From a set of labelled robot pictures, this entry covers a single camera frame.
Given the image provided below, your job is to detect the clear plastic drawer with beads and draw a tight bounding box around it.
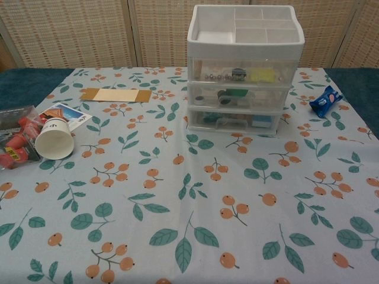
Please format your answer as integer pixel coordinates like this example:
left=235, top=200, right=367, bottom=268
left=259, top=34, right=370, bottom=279
left=189, top=56, right=297, bottom=87

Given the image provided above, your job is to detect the clear plastic storage drawer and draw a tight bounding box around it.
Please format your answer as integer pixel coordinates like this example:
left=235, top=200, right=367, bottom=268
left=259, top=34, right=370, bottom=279
left=189, top=109, right=281, bottom=134

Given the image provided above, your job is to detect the green tape roll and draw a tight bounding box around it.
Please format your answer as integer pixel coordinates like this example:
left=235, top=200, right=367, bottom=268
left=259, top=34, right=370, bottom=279
left=217, top=88, right=246, bottom=99

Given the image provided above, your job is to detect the small blue box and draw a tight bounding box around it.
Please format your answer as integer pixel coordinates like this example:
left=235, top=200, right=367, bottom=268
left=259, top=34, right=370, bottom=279
left=253, top=115, right=272, bottom=128

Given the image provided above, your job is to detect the clear drawer with green item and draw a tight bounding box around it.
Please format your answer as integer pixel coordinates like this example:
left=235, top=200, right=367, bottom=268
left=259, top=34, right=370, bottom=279
left=189, top=84, right=293, bottom=112

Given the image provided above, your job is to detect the yellow packet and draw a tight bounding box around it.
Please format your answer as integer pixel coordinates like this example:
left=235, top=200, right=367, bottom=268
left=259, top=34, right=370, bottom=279
left=248, top=68, right=275, bottom=83

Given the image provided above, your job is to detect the clear box with red items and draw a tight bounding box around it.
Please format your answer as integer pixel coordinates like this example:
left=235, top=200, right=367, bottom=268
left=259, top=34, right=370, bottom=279
left=0, top=105, right=45, bottom=172

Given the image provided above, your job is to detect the floral fruit print tablecloth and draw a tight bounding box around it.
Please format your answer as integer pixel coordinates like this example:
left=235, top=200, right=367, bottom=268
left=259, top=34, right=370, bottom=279
left=0, top=67, right=379, bottom=284

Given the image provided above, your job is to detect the brown flat cardboard piece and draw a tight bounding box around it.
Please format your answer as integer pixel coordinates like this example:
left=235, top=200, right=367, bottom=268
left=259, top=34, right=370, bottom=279
left=81, top=88, right=153, bottom=104

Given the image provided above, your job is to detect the postcard with red building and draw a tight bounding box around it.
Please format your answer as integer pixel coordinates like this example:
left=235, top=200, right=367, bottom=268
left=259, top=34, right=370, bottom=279
left=38, top=102, right=93, bottom=131

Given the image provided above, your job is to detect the white paper cup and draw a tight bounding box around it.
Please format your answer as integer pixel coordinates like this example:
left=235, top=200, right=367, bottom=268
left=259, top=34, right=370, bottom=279
left=34, top=117, right=75, bottom=160

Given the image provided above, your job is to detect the blue snack packet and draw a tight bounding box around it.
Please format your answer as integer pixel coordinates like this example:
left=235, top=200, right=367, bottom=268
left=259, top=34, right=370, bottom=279
left=309, top=85, right=343, bottom=115

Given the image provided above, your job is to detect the woven folding screen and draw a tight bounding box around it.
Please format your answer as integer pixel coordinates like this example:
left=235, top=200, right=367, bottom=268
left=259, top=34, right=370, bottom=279
left=0, top=0, right=379, bottom=70

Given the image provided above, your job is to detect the blue padded table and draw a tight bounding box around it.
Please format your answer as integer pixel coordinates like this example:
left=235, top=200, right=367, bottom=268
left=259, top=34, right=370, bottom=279
left=0, top=67, right=379, bottom=109

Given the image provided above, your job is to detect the metal bead chain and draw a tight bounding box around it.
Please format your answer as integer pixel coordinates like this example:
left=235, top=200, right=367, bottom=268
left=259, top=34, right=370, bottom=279
left=203, top=72, right=235, bottom=81

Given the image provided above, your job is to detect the white plastic drawer organizer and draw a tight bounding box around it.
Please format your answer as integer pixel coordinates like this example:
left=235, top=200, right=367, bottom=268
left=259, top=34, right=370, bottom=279
left=186, top=4, right=306, bottom=137

